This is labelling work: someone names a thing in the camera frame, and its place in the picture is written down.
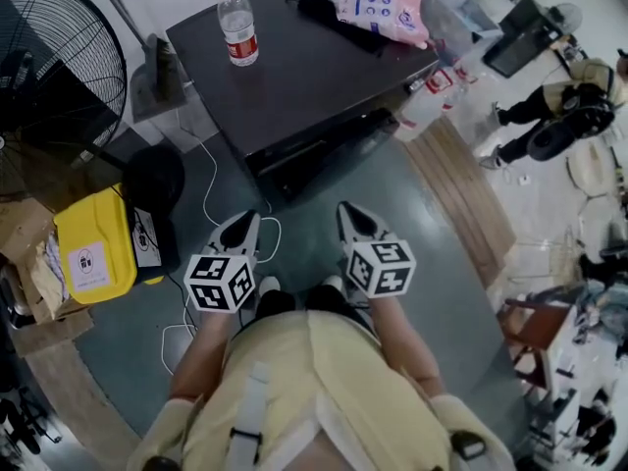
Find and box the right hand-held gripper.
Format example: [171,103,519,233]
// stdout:
[336,201,417,300]

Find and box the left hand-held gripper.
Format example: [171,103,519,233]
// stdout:
[183,209,262,315]

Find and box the person's right forearm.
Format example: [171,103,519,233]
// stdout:
[370,294,447,401]

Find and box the person's left forearm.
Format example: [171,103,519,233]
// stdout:
[169,309,237,401]

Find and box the person's left white shoe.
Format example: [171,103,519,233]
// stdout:
[257,276,282,306]

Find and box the black bin white label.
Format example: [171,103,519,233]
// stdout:
[128,206,181,284]

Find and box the person's right leg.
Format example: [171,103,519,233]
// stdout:
[303,285,379,342]

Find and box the person's leg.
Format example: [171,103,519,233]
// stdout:
[303,285,379,342]
[239,287,298,333]

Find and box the person's left leg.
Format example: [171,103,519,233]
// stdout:
[239,287,298,333]

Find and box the yellow plastic bin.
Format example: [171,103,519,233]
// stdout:
[52,183,138,306]

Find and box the clear plastic jug red label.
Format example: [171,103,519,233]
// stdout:
[392,66,472,141]

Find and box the dark square table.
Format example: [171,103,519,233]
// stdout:
[165,0,442,204]

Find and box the person's beige shirt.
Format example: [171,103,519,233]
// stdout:
[125,309,516,471]

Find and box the grey dustpan with broom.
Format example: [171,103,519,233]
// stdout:
[131,31,188,123]

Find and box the brown table white top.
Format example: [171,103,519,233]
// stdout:
[502,296,580,411]

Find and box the brown cardboard box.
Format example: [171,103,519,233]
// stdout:
[0,198,94,328]

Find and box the clear water bottle red label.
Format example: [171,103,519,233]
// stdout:
[217,0,260,67]

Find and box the black cloth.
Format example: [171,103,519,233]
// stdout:
[286,0,393,58]

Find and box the pink tissue packet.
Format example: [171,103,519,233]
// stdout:
[327,0,431,50]

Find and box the clear plastic storage box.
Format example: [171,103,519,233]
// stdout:
[421,0,501,68]

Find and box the black open cabinet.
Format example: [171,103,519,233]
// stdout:
[483,0,563,78]

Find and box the white cable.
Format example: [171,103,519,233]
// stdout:
[161,110,284,377]

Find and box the black pedestal fan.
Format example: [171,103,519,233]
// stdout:
[0,0,186,210]

